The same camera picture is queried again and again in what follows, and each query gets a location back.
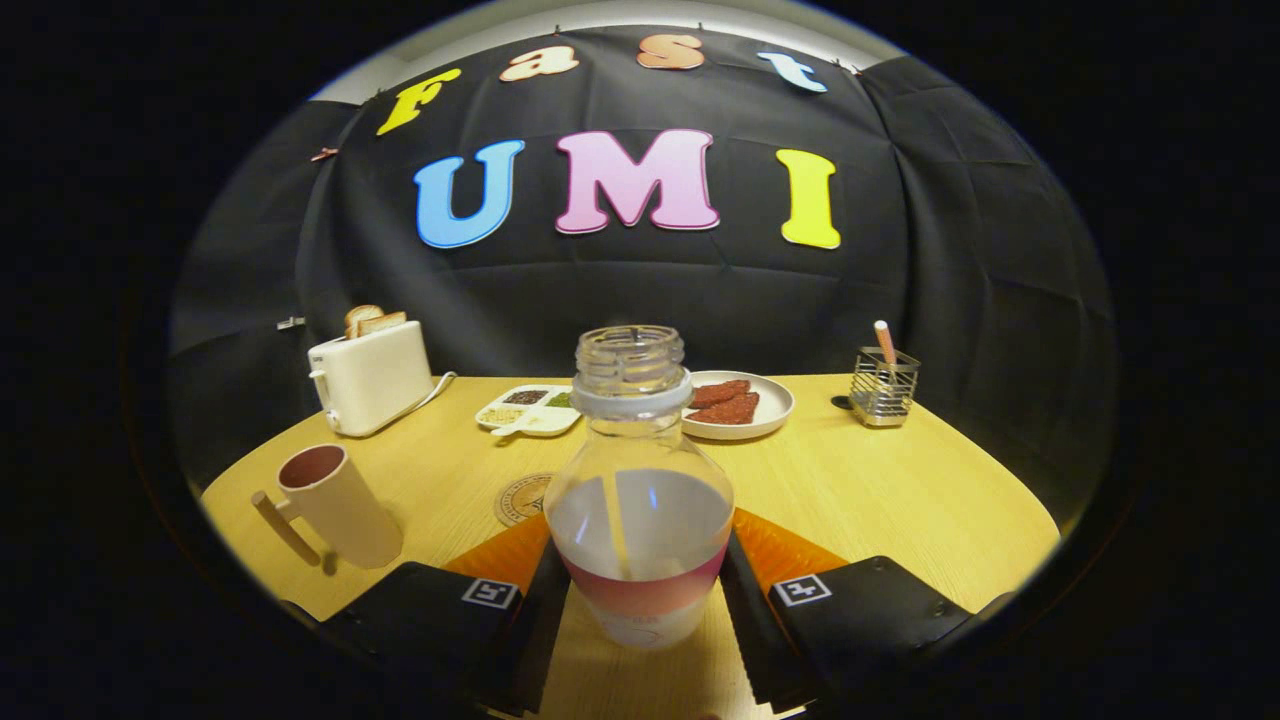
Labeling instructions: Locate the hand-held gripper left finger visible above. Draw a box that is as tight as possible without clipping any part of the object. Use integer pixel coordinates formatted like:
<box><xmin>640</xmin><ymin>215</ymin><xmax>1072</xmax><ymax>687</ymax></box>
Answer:
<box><xmin>285</xmin><ymin>510</ymin><xmax>571</xmax><ymax>716</ymax></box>

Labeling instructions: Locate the clear juice bottle pink label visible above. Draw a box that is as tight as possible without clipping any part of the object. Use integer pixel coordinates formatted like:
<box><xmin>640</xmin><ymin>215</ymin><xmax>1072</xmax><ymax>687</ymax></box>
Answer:
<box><xmin>543</xmin><ymin>325</ymin><xmax>736</xmax><ymax>649</ymax></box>

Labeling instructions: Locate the round brown coaster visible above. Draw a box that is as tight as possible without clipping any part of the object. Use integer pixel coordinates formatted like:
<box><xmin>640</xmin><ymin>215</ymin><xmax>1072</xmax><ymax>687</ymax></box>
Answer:
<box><xmin>494</xmin><ymin>472</ymin><xmax>557</xmax><ymax>528</ymax></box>

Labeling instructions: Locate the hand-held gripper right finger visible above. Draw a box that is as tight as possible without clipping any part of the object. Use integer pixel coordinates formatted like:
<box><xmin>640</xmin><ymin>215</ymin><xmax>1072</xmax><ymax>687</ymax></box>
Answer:
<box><xmin>720</xmin><ymin>508</ymin><xmax>1016</xmax><ymax>713</ymax></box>

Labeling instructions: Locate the white round plate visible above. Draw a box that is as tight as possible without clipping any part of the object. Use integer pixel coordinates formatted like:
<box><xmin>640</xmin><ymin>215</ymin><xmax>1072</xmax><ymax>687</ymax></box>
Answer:
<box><xmin>683</xmin><ymin>371</ymin><xmax>796</xmax><ymax>442</ymax></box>

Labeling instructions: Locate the beige cup with handle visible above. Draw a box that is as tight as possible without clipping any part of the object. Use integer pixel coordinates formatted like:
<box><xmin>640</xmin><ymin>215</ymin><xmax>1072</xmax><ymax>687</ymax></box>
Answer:
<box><xmin>250</xmin><ymin>444</ymin><xmax>405</xmax><ymax>571</ymax></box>

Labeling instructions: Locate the wooden table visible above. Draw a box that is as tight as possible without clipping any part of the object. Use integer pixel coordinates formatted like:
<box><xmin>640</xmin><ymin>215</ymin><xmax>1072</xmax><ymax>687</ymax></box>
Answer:
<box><xmin>200</xmin><ymin>374</ymin><xmax>1061</xmax><ymax>720</ymax></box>

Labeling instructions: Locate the black backdrop cloth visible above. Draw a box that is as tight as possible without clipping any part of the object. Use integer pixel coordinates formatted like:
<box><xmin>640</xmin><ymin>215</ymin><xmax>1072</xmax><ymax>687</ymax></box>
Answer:
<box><xmin>168</xmin><ymin>25</ymin><xmax>1116</xmax><ymax>521</ymax></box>

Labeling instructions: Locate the cream toaster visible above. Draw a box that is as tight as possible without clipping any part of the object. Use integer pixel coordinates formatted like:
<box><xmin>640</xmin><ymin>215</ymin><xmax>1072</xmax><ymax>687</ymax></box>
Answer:
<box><xmin>307</xmin><ymin>320</ymin><xmax>437</xmax><ymax>438</ymax></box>

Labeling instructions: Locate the white divided seasoning tray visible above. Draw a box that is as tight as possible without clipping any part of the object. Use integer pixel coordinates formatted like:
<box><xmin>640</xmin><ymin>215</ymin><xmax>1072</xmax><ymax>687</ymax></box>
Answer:
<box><xmin>475</xmin><ymin>384</ymin><xmax>582</xmax><ymax>439</ymax></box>

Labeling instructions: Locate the white toaster cable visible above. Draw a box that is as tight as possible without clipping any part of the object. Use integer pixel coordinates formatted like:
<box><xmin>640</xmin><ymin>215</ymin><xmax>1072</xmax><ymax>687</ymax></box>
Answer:
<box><xmin>405</xmin><ymin>371</ymin><xmax>458</xmax><ymax>413</ymax></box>

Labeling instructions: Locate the metal wire holder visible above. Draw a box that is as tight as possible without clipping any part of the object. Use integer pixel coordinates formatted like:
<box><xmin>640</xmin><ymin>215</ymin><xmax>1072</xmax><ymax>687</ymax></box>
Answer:
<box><xmin>849</xmin><ymin>346</ymin><xmax>921</xmax><ymax>428</ymax></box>

